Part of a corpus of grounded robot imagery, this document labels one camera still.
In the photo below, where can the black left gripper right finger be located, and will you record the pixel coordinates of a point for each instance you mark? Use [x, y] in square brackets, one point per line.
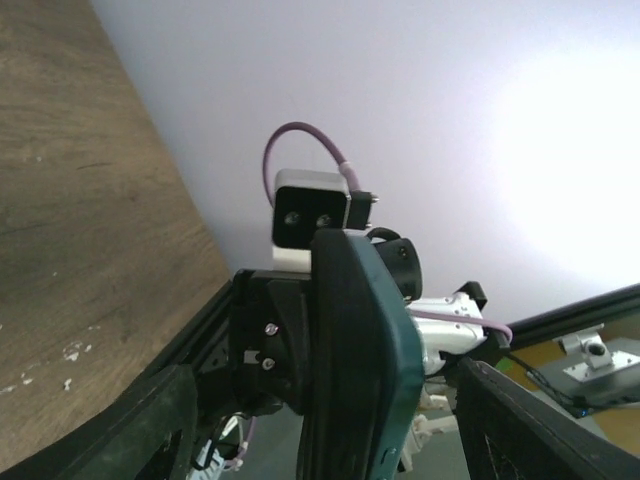
[507, 433]

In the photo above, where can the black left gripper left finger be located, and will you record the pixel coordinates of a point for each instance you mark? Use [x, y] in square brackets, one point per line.
[147, 433]

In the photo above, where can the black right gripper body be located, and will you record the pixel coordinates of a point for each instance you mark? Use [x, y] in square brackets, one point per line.
[269, 341]

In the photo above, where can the black phone case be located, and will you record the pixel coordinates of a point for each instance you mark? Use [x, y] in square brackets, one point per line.
[337, 428]

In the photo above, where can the dark green phone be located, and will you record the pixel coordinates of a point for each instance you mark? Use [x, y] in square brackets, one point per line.
[399, 370]

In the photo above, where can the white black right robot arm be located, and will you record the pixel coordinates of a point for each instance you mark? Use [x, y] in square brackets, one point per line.
[401, 259]

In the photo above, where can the black aluminium frame rail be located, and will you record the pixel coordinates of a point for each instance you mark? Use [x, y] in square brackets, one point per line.
[309, 329]

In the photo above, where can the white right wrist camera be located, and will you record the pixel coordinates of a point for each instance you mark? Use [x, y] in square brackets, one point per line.
[307, 201]

